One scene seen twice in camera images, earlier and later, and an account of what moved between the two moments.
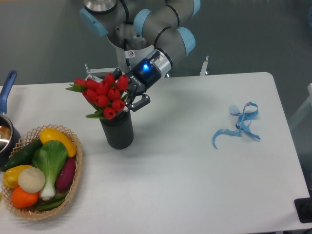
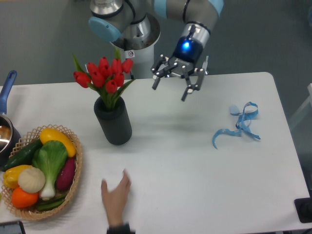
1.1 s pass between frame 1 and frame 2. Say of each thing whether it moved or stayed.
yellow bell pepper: stayed
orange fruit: stayed
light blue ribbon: stayed
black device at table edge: stayed
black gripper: moved
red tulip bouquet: moved
